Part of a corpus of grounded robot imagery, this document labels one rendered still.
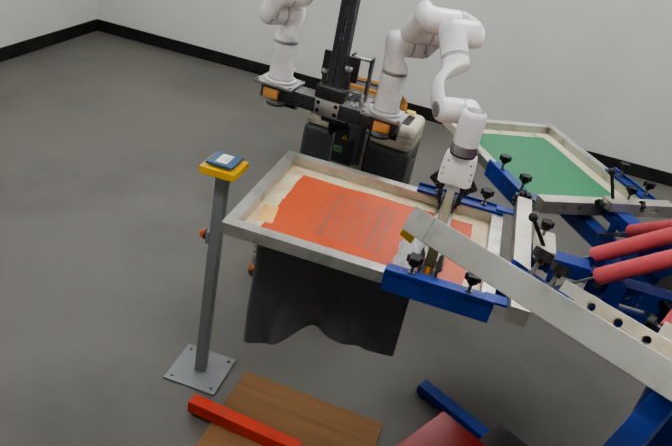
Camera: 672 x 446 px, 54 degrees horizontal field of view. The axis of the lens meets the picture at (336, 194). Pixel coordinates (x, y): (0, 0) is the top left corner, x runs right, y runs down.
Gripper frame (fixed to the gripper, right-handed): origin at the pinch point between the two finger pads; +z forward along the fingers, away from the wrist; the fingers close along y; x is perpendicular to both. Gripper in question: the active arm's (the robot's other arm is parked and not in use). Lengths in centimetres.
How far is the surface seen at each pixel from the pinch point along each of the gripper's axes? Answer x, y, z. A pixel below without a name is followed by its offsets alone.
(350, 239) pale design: 12.3, 24.5, 16.3
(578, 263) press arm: 1.5, -41.3, 7.6
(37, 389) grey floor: 25, 125, 112
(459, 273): 12.5, -9.1, 16.2
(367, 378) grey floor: -38, 11, 112
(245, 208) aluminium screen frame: 19, 56, 13
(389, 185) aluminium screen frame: -25.2, 20.6, 13.6
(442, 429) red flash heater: 90, -10, 1
